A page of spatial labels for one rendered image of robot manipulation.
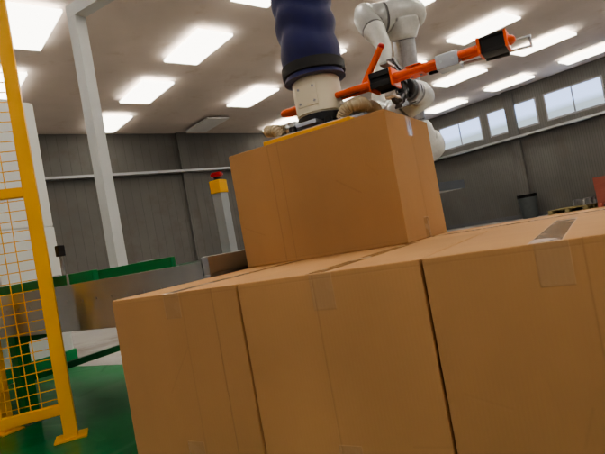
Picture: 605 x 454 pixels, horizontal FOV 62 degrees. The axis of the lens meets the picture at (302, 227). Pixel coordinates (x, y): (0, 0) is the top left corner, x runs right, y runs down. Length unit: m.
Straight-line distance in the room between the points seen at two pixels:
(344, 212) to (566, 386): 0.90
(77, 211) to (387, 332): 12.10
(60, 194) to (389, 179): 11.61
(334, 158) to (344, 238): 0.25
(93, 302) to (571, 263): 1.76
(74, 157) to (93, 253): 2.29
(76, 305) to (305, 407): 1.40
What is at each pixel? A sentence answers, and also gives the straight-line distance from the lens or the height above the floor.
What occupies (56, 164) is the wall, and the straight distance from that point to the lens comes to 12.94.
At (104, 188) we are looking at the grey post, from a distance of 5.16.
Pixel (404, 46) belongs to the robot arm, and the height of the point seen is 1.38.
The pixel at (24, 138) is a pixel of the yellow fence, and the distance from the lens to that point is 2.32.
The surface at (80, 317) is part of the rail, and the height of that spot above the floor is 0.46.
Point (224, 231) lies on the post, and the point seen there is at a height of 0.72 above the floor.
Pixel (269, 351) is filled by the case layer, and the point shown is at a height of 0.40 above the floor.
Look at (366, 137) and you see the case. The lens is 1.55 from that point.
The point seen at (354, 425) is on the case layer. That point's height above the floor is 0.25.
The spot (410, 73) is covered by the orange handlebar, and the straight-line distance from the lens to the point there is 1.71.
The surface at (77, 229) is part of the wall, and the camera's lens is 12.78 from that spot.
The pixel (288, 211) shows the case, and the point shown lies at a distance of 1.68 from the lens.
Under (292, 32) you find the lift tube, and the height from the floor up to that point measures 1.31.
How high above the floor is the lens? 0.61
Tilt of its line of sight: 1 degrees up
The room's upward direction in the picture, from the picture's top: 10 degrees counter-clockwise
